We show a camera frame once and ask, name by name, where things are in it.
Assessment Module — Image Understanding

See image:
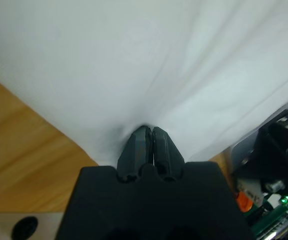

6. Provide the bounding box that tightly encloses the white T-shirt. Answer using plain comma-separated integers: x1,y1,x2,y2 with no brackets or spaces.
0,0,288,168

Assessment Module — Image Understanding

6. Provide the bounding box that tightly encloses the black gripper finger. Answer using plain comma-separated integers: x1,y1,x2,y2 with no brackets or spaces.
117,125,153,183
152,126,186,182

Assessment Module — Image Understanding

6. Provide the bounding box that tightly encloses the green circuit board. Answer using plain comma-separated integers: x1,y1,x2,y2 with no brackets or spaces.
251,194,288,238

